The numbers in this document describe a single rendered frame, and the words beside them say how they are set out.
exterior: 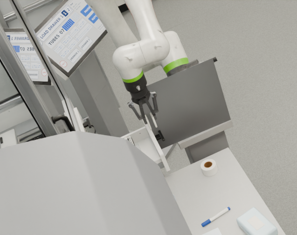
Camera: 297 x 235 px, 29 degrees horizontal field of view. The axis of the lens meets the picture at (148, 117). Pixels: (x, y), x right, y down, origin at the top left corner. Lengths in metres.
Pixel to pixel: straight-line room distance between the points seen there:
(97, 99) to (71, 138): 2.08
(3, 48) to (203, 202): 1.18
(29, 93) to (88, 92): 1.70
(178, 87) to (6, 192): 1.40
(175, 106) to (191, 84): 0.13
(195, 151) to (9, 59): 1.40
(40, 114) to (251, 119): 2.28
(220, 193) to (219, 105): 0.46
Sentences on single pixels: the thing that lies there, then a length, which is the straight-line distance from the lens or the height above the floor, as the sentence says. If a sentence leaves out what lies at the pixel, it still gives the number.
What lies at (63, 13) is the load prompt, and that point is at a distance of 3.39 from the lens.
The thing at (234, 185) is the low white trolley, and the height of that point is 0.76.
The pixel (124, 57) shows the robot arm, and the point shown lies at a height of 1.42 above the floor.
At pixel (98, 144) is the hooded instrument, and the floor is 1.70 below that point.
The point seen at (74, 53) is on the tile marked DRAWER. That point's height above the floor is 1.01.
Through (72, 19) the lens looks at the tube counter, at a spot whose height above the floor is 1.12.
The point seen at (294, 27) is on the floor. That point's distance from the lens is 4.70.
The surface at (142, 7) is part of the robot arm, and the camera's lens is 2.45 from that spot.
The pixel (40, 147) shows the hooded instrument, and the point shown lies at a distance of 1.50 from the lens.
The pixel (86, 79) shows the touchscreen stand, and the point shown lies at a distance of 3.48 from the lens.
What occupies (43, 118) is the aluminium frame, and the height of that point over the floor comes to 1.58.
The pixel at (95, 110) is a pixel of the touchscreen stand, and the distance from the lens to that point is 3.63.
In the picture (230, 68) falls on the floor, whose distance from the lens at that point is 4.44.
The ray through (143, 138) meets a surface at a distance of 2.80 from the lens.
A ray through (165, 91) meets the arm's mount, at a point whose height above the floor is 1.07.
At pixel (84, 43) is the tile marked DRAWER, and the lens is 3.34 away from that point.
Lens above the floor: 2.65
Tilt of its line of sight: 39 degrees down
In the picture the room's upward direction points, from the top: 23 degrees counter-clockwise
